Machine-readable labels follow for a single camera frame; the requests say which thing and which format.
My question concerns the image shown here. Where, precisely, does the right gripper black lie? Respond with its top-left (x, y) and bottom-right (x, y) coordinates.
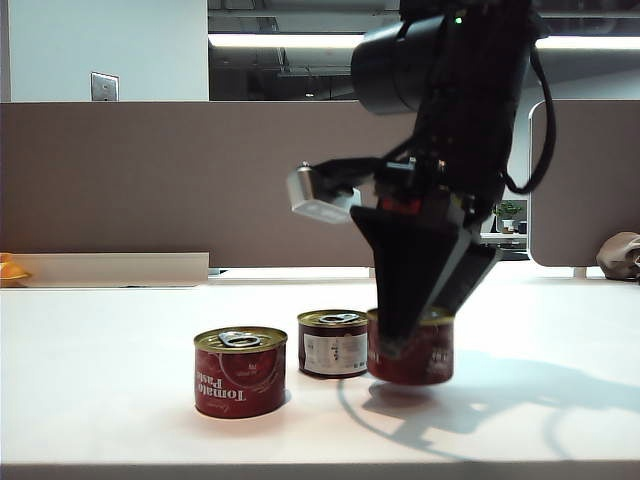
top-left (349, 157), bottom-right (504, 359)

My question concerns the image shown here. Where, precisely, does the red tomato paste can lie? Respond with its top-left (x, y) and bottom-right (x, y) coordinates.
top-left (297, 309), bottom-right (370, 379)
top-left (193, 326), bottom-right (289, 418)
top-left (366, 305), bottom-right (455, 387)

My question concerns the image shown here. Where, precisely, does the background white desk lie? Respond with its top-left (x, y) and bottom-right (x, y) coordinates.
top-left (478, 231), bottom-right (529, 251)

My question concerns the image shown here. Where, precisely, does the green potted plant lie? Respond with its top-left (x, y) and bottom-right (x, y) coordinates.
top-left (493, 200), bottom-right (526, 235)

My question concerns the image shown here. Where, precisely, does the crumpled brown paper bag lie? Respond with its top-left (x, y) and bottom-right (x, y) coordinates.
top-left (595, 231), bottom-right (640, 281)

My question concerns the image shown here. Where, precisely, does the long ceiling light strip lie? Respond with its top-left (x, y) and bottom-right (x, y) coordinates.
top-left (207, 33), bottom-right (640, 51)

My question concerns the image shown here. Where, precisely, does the orange object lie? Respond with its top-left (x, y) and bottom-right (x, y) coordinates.
top-left (0, 253), bottom-right (33, 287)

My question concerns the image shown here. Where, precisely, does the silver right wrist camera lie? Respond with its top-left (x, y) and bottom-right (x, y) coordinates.
top-left (286, 162), bottom-right (364, 226)

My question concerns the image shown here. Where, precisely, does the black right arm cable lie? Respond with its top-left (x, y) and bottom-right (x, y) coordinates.
top-left (499, 29), bottom-right (558, 196)

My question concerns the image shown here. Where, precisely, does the metal wall plate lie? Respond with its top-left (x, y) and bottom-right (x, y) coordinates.
top-left (89, 72), bottom-right (121, 103)

